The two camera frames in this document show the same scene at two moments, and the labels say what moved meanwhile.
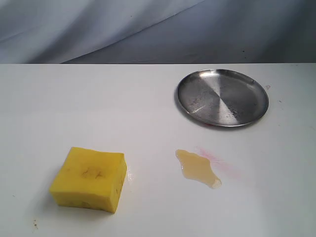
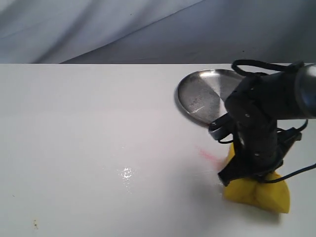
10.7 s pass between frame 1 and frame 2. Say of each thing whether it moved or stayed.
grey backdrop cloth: stayed
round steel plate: stayed
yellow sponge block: moved
